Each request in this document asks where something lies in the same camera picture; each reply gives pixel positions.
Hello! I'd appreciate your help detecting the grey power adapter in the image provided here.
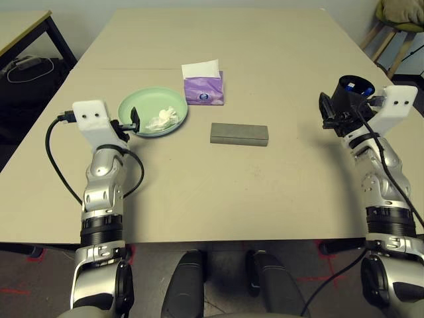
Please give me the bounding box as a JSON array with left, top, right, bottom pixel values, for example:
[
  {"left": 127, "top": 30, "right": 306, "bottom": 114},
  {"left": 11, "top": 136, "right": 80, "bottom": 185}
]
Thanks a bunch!
[{"left": 15, "top": 56, "right": 41, "bottom": 69}]

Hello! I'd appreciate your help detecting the white looped cable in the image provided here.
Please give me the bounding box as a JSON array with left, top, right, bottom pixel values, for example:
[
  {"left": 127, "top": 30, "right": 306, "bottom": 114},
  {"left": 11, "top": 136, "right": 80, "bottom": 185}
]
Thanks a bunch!
[{"left": 6, "top": 56, "right": 56, "bottom": 84}]

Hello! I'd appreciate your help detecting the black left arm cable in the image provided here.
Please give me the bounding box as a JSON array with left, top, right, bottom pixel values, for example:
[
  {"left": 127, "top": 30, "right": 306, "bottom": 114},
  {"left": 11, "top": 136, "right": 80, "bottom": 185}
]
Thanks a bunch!
[{"left": 44, "top": 110, "right": 145, "bottom": 207}]

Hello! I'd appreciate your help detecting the white tissue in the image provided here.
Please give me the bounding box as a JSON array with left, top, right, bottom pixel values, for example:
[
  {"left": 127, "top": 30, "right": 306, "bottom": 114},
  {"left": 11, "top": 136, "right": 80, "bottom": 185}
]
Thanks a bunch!
[{"left": 144, "top": 105, "right": 180, "bottom": 131}]

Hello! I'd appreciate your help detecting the wooden stool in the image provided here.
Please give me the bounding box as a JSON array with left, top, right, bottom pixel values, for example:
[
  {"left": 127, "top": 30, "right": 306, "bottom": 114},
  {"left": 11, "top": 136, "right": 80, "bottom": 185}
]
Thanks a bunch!
[{"left": 359, "top": 22, "right": 424, "bottom": 81}]

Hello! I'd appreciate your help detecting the dark grey robot right leg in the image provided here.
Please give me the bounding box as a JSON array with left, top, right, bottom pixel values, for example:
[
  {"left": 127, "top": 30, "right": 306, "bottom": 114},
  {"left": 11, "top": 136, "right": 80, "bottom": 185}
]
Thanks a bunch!
[{"left": 245, "top": 249, "right": 311, "bottom": 318}]

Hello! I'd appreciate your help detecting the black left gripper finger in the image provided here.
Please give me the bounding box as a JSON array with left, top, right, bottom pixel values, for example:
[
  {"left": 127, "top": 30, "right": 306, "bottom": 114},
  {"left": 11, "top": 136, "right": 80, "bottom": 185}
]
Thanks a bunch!
[{"left": 129, "top": 106, "right": 142, "bottom": 134}]

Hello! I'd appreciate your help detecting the beige side table black frame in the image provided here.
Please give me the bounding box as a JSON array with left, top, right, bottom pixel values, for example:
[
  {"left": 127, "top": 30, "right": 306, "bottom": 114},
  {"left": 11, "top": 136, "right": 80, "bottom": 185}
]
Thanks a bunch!
[{"left": 0, "top": 10, "right": 78, "bottom": 72}]

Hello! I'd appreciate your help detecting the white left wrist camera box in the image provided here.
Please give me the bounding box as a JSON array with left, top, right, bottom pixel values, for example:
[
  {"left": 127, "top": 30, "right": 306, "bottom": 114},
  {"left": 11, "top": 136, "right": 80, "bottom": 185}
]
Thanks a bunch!
[{"left": 72, "top": 99, "right": 129, "bottom": 150}]

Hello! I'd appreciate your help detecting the green seat cushion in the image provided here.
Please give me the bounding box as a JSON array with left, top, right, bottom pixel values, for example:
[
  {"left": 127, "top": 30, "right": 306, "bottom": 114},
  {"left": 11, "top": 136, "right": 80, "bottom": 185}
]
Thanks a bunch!
[{"left": 374, "top": 5, "right": 424, "bottom": 33}]

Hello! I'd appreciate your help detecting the grey glasses case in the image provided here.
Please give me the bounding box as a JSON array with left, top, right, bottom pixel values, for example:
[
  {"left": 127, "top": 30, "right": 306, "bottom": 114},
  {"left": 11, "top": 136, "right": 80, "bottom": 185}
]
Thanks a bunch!
[{"left": 209, "top": 122, "right": 270, "bottom": 148}]

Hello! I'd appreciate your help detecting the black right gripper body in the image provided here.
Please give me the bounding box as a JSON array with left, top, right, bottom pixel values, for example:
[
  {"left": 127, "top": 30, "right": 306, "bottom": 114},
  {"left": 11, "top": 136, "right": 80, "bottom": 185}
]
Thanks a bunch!
[{"left": 322, "top": 111, "right": 366, "bottom": 137}]

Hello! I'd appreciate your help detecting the dark grey robot left leg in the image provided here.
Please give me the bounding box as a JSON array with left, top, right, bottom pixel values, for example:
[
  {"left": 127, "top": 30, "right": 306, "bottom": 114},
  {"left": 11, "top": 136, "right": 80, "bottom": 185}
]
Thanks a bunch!
[{"left": 160, "top": 249, "right": 209, "bottom": 318}]

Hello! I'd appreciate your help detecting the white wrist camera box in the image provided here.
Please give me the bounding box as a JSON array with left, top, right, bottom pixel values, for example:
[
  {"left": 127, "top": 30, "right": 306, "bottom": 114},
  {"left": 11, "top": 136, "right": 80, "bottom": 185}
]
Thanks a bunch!
[
  {"left": 72, "top": 99, "right": 129, "bottom": 150},
  {"left": 363, "top": 85, "right": 418, "bottom": 137}
]

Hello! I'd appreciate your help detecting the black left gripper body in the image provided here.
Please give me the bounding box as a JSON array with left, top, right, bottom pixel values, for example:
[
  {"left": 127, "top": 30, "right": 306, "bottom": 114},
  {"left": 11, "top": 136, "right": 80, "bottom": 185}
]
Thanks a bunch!
[{"left": 110, "top": 119, "right": 140, "bottom": 142}]

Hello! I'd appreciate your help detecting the purple tissue pack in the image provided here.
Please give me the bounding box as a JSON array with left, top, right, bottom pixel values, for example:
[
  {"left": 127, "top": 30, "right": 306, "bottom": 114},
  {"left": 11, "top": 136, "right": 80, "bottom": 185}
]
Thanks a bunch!
[{"left": 180, "top": 59, "right": 226, "bottom": 107}]

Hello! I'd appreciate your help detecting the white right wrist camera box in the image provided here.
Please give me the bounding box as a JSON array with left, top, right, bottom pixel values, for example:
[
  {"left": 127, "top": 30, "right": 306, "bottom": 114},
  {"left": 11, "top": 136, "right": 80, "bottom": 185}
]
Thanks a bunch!
[{"left": 363, "top": 85, "right": 418, "bottom": 137}]

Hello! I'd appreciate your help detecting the dark grey robot leg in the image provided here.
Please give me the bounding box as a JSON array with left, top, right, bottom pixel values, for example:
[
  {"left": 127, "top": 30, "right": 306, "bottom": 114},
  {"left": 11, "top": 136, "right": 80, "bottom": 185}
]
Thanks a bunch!
[
  {"left": 245, "top": 249, "right": 311, "bottom": 318},
  {"left": 160, "top": 249, "right": 209, "bottom": 318}
]

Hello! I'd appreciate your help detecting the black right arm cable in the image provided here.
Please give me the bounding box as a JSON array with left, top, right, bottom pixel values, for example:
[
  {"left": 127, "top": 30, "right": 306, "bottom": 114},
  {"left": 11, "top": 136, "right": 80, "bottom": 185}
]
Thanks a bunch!
[{"left": 299, "top": 107, "right": 424, "bottom": 318}]

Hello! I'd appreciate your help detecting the beige jacket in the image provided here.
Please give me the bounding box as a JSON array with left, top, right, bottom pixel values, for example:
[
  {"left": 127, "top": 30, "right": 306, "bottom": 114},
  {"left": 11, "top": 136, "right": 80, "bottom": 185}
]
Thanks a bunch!
[{"left": 380, "top": 0, "right": 424, "bottom": 26}]

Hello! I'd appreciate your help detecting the black bag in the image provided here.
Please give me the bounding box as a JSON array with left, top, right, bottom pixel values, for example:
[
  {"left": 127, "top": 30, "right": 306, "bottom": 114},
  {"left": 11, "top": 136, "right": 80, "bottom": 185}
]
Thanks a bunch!
[{"left": 0, "top": 56, "right": 71, "bottom": 145}]

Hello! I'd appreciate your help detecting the black cup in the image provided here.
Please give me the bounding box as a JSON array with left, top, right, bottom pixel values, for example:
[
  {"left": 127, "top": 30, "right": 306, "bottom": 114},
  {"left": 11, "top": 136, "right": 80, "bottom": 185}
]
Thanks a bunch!
[{"left": 331, "top": 75, "right": 376, "bottom": 116}]

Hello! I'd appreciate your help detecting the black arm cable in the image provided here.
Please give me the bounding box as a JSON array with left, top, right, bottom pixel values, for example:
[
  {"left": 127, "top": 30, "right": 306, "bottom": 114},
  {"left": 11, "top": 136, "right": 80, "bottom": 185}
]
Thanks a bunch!
[
  {"left": 44, "top": 110, "right": 145, "bottom": 207},
  {"left": 299, "top": 107, "right": 424, "bottom": 318}
]

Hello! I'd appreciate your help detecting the light green plastic plate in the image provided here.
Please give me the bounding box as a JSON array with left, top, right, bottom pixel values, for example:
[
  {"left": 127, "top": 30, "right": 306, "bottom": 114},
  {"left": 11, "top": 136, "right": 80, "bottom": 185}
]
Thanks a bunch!
[{"left": 117, "top": 86, "right": 189, "bottom": 138}]

